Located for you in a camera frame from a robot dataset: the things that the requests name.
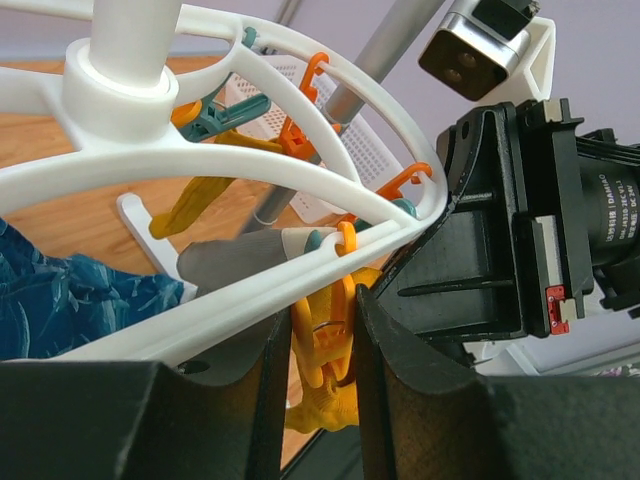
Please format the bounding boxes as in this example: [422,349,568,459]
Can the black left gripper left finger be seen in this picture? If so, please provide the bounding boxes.
[1,311,291,479]

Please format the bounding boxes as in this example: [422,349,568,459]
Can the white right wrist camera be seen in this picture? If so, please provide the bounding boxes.
[418,1,557,105]

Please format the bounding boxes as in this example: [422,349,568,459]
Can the white drying rack stand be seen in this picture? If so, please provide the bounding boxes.
[115,0,446,306]

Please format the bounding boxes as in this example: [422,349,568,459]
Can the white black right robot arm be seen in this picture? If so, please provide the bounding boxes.
[373,98,639,343]

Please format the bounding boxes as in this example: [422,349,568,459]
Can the grey cloth garment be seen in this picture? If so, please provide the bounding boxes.
[177,227,334,296]

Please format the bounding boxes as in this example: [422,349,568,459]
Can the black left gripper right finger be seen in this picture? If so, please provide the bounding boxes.
[354,286,639,479]

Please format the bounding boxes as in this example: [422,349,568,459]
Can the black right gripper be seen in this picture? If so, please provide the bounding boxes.
[373,98,594,342]

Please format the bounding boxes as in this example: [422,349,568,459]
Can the white round clip hanger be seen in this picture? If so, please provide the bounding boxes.
[1,1,448,365]

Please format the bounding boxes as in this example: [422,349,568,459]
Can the blue patterned shorts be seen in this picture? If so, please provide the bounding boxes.
[1,221,185,361]

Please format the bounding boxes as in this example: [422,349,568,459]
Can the yellow sock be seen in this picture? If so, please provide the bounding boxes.
[285,267,381,433]
[149,129,283,239]

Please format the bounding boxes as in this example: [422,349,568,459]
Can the white perforated plastic basket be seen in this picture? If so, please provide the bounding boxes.
[222,54,404,225]

